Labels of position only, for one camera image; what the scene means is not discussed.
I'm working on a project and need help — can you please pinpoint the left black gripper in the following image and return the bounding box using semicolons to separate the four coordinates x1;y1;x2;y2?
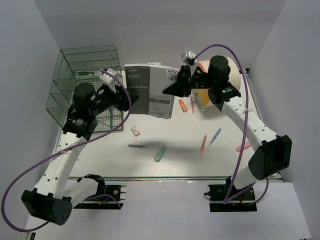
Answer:
90;83;140;117

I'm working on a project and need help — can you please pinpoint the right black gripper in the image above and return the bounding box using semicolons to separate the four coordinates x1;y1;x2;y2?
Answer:
163;65;216;97

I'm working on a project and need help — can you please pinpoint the round white drawer organizer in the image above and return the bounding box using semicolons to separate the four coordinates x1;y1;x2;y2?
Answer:
190;55;242;111

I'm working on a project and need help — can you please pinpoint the grey setup guide booklet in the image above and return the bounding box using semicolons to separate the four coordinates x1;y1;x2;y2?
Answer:
124;63;179;120

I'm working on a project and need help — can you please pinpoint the small white eraser box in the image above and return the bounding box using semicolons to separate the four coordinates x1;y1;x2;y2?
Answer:
130;126;141;137

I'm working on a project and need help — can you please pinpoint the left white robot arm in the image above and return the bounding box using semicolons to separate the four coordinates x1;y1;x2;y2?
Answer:
21;82;139;226

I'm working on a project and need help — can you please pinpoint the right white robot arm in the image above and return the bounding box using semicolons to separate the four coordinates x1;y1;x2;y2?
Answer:
163;55;292;200

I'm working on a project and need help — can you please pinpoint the purple pink pen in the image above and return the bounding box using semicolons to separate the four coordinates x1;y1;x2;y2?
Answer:
190;96;195;114

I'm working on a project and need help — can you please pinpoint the orange highlighter cap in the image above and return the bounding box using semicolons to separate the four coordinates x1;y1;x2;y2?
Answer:
178;99;188;113

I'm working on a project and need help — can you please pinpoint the dark purple pen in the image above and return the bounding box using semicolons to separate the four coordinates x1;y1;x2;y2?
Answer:
127;144;149;148

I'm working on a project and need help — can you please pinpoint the blue pen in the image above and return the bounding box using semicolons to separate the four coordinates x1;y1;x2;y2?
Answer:
208;128;222;146

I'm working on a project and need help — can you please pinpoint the green highlighter cap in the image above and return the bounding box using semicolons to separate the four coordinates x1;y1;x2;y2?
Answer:
154;146;167;163

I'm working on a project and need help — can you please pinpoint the orange pink pen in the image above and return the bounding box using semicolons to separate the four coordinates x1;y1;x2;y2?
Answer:
199;134;207;156

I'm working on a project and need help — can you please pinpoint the pink highlighter cap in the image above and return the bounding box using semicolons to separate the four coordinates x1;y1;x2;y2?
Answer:
236;141;251;152

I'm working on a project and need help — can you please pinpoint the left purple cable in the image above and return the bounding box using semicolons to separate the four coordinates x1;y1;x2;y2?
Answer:
1;69;132;231

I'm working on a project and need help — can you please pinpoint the purple cable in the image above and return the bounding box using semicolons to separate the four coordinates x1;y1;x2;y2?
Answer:
1;69;132;231
193;44;270;206

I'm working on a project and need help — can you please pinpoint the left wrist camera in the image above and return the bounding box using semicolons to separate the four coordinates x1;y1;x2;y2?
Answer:
99;68;120;93

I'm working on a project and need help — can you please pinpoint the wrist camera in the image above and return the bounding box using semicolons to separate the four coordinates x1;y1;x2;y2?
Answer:
99;68;120;93
181;50;197;66

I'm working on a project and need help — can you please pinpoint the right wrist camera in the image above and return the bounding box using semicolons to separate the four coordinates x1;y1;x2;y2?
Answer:
181;50;197;66

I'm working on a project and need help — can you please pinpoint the green wire mesh rack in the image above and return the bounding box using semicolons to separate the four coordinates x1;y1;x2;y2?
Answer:
45;44;125;135

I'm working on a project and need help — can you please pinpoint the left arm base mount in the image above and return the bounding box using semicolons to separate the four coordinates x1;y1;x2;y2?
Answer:
73;174;127;210

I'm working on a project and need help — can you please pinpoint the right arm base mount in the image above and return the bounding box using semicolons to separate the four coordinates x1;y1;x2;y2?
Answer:
203;183;258;213

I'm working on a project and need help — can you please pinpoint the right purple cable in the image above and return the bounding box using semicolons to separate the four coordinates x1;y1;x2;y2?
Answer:
193;44;270;206

